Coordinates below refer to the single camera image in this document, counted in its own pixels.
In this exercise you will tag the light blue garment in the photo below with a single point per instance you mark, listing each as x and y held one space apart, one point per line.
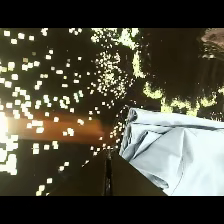
180 153

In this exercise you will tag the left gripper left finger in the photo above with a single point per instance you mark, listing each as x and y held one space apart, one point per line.
88 181

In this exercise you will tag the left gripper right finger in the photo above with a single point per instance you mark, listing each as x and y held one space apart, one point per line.
128 181

